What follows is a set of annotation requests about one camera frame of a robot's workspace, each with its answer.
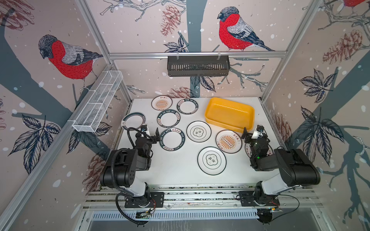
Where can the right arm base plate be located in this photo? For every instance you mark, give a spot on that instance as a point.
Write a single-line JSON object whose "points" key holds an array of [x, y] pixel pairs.
{"points": [[253, 199]]}

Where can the white flower plate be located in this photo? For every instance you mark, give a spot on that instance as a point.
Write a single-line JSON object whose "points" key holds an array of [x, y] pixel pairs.
{"points": [[211, 161], [199, 131]]}

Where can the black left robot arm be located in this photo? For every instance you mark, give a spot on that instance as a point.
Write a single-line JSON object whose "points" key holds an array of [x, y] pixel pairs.
{"points": [[122, 164]]}

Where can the orange sunburst plate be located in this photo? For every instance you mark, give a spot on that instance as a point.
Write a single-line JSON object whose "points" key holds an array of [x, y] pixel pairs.
{"points": [[228, 141], [161, 103], [248, 150]]}

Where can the black hanging wire basket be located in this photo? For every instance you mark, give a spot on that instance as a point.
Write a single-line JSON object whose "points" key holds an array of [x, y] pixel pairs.
{"points": [[198, 66]]}

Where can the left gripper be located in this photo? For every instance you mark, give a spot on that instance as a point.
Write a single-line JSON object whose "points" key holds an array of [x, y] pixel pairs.
{"points": [[153, 137]]}

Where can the green rimmed plate far left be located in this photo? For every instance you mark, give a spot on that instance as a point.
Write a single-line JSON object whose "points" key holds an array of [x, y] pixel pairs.
{"points": [[133, 120]]}

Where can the white flower plate front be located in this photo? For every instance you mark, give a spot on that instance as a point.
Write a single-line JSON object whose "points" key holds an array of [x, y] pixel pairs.
{"points": [[211, 161]]}

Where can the horizontal aluminium frame bar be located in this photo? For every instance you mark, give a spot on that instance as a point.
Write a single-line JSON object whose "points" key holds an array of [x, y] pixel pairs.
{"points": [[248, 54]]}

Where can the green lettered plate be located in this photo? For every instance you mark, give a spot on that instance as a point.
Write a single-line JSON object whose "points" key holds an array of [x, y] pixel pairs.
{"points": [[187, 106], [172, 139], [168, 118]]}

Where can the white mesh wire shelf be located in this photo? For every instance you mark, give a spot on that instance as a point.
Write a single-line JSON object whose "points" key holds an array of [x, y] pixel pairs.
{"points": [[94, 110]]}

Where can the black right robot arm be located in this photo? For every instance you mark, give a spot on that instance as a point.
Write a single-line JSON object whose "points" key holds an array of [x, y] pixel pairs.
{"points": [[295, 169]]}

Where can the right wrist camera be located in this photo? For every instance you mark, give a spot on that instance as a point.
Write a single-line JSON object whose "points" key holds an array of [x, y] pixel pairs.
{"points": [[256, 134]]}

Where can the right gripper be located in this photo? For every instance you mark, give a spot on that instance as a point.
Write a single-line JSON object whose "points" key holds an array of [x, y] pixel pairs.
{"points": [[249, 137]]}

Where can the yellow plastic bin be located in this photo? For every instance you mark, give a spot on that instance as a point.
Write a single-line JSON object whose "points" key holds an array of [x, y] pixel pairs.
{"points": [[230, 115]]}

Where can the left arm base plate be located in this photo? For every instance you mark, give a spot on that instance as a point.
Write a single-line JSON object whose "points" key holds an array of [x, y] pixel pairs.
{"points": [[154, 199]]}

